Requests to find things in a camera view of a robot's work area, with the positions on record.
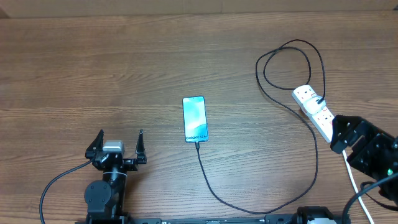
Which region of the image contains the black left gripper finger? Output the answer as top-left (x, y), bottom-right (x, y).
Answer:
top-left (85, 129), bottom-right (104, 159)
top-left (136, 129), bottom-right (147, 164)

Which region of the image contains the white power extension strip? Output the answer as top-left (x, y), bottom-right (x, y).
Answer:
top-left (292, 85), bottom-right (334, 143)

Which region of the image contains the Samsung Galaxy smartphone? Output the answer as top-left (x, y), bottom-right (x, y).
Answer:
top-left (182, 96), bottom-right (209, 142)

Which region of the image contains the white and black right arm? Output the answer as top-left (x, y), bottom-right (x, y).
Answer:
top-left (290, 115), bottom-right (397, 224)

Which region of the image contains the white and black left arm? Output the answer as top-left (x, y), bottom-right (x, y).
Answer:
top-left (39, 130), bottom-right (147, 224)

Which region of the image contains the white USB charger adapter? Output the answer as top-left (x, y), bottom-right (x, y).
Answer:
top-left (302, 96), bottom-right (326, 116)

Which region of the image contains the white power strip cord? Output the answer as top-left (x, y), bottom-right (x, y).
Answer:
top-left (341, 149), bottom-right (376, 224)

